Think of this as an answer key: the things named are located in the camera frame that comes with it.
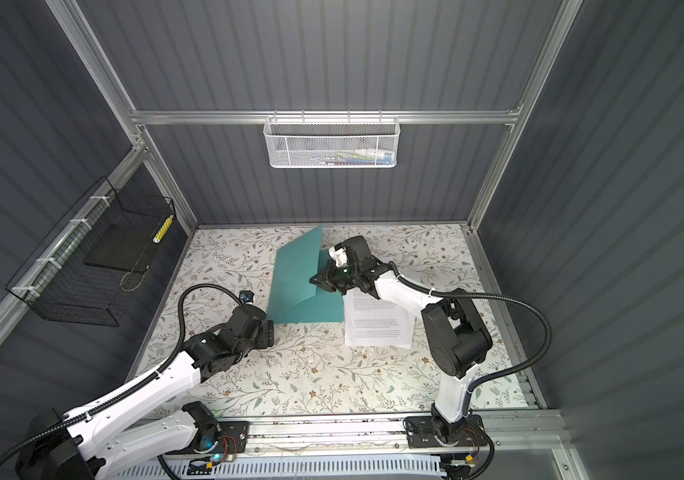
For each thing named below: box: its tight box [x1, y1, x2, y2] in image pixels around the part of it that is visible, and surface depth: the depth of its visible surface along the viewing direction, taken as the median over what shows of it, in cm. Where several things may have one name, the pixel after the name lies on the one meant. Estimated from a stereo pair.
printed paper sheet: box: [343, 287, 416, 349], surface depth 95 cm
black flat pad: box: [84, 220, 159, 273], surface depth 78 cm
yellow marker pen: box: [152, 214, 174, 244], surface depth 82 cm
